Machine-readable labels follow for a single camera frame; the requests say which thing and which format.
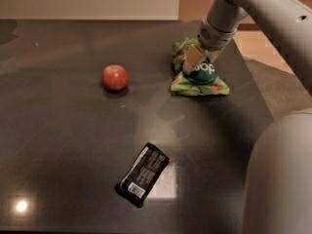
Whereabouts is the green rice chip bag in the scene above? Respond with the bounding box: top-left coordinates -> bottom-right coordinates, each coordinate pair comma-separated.
171,38 -> 230,97

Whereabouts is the black rxbar chocolate bar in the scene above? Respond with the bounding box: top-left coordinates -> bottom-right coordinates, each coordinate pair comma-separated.
115,142 -> 170,208

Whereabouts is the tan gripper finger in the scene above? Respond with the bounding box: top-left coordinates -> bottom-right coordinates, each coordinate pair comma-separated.
183,44 -> 206,74
212,48 -> 224,62

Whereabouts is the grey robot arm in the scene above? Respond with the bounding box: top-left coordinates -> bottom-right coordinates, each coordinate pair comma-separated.
183,0 -> 312,234

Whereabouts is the red apple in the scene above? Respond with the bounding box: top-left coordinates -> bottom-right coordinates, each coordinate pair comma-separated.
101,64 -> 129,92

